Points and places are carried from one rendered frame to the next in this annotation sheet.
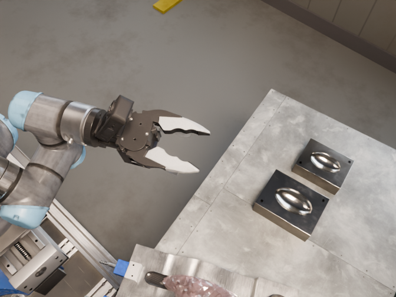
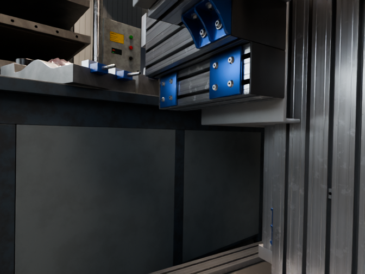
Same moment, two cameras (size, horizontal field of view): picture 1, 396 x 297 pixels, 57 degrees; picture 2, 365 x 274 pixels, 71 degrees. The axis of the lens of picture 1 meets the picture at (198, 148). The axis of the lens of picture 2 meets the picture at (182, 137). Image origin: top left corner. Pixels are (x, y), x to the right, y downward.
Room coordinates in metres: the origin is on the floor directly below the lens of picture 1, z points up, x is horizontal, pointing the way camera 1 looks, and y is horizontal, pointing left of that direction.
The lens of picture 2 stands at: (0.93, 0.73, 0.65)
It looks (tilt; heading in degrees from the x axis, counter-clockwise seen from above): 1 degrees down; 197
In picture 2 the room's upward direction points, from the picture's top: 1 degrees clockwise
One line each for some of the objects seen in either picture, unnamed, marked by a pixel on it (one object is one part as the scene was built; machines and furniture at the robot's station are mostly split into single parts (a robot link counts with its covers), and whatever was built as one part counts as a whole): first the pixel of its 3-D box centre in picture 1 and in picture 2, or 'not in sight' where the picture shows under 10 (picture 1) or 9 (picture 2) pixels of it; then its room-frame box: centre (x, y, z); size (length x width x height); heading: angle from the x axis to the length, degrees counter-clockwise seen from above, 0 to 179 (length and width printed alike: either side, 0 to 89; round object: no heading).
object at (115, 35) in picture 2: not in sight; (117, 122); (-0.80, -0.34, 0.73); 0.30 x 0.22 x 1.47; 146
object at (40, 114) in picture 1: (45, 115); not in sight; (0.39, 0.29, 1.43); 0.11 x 0.08 x 0.09; 74
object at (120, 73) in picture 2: not in sight; (126, 75); (0.14, 0.27, 0.85); 0.13 x 0.05 x 0.05; 73
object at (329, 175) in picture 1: (322, 165); not in sight; (0.60, -0.45, 0.83); 0.17 x 0.13 x 0.06; 56
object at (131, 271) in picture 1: (119, 267); (100, 68); (0.24, 0.24, 0.85); 0.13 x 0.05 x 0.05; 73
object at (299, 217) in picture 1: (290, 204); not in sight; (0.45, -0.31, 0.83); 0.20 x 0.15 x 0.07; 56
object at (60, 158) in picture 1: (59, 149); not in sight; (0.38, 0.29, 1.34); 0.11 x 0.08 x 0.11; 164
